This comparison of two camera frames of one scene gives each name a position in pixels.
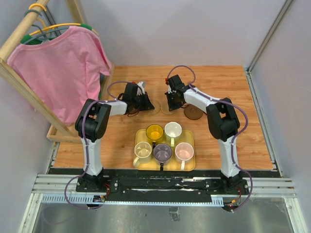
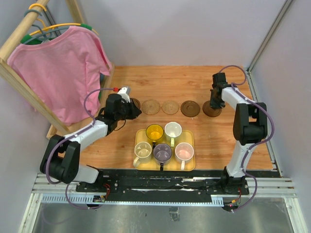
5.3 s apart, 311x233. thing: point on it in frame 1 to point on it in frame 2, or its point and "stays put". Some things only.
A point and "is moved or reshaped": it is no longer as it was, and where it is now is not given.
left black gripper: x=147 y=105 to x=134 y=111
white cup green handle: x=173 y=129 stays put
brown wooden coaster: x=193 y=112 is moved or reshaped
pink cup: x=183 y=152 stays put
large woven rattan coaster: x=156 y=106 stays put
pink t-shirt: x=62 y=74 stays put
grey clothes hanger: x=47 y=35 stays put
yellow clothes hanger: x=44 y=28 stays put
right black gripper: x=170 y=106 to x=214 y=105
